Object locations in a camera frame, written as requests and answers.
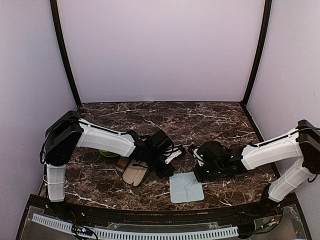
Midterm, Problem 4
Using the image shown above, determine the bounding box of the black quilted glasses case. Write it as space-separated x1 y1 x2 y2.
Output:
122 159 149 187

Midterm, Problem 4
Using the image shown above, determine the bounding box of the plaid brown glasses case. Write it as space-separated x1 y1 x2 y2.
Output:
115 157 129 173

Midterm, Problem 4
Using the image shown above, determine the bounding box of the blue cleaning cloth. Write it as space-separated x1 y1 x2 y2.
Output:
169 172 205 204

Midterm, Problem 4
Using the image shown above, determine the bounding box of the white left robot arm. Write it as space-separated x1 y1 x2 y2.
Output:
39 110 182 218

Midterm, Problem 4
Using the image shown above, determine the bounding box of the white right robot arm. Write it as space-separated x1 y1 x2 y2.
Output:
188 119 320 217

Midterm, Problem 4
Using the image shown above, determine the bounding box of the green plate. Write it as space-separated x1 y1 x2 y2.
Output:
99 150 120 158

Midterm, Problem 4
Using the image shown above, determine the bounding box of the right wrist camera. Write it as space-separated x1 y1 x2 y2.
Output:
188 144 205 167

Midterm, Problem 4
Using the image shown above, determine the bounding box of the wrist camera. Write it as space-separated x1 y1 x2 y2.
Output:
163 145 186 165
188 144 205 167

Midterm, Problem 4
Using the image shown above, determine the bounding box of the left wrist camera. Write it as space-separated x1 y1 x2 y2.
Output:
163 145 186 165

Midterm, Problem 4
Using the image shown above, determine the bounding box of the white slotted cable duct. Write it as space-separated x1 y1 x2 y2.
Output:
31 213 239 240

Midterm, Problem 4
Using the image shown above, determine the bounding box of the black corner frame post left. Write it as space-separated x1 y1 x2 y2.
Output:
49 0 82 108

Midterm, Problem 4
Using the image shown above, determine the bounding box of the black corner frame post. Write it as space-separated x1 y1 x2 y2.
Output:
49 0 82 108
241 0 273 108

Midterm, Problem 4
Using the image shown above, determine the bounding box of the black corner frame post right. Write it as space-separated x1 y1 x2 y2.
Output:
241 0 273 108

